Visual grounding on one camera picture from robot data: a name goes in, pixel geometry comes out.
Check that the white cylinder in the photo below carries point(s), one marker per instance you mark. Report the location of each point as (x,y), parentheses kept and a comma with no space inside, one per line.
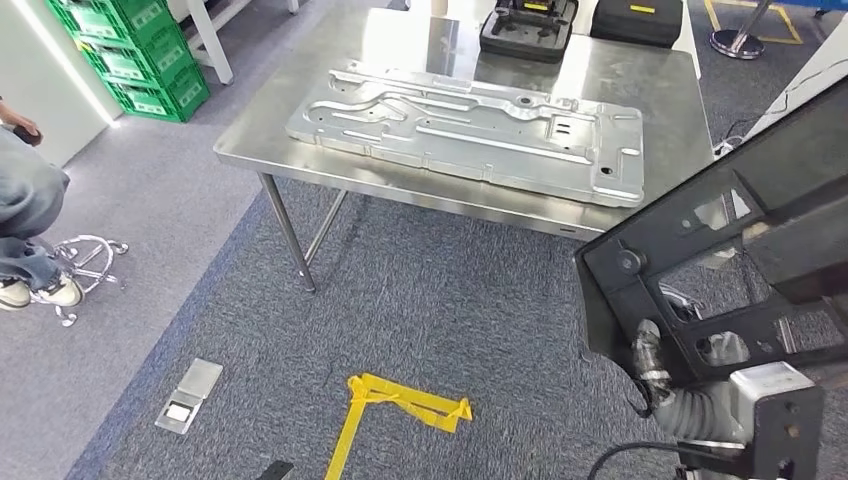
(438,6)

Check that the open black foam case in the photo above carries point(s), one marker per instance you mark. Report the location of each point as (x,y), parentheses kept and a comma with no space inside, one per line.
(526,33)

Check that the black robot foot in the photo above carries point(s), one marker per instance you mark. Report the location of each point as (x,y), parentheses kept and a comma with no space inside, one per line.
(275,472)

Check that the white table with legs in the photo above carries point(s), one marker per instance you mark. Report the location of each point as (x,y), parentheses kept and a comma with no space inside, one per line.
(212,40)

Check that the green plastic crate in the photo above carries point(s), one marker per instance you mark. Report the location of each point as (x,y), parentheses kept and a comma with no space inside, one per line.
(112,16)
(142,60)
(166,96)

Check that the yellow floor tape strip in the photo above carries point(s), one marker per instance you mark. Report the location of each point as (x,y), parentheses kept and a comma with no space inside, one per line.
(371,404)

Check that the chrome stool base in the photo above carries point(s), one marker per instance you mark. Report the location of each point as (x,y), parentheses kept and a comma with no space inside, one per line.
(93,258)

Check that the pale sheet metal panel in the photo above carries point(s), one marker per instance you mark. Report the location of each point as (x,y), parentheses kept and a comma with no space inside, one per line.
(464,132)

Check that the seated person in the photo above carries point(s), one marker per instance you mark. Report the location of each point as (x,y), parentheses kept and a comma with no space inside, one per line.
(26,199)

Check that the chrome stanchion with base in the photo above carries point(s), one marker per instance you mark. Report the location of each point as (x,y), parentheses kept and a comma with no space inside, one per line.
(735,43)

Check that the steel workbench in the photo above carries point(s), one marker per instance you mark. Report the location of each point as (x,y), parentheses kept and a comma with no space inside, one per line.
(397,46)

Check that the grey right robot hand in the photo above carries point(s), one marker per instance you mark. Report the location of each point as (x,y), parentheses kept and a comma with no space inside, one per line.
(649,364)

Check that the black licence plate holder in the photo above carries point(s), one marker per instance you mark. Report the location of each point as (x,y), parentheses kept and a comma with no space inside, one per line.
(609,298)

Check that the steel floor outlet box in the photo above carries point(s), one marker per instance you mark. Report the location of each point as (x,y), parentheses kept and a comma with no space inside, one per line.
(189,397)

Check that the black mat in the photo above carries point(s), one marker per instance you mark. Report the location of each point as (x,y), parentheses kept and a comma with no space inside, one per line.
(636,23)

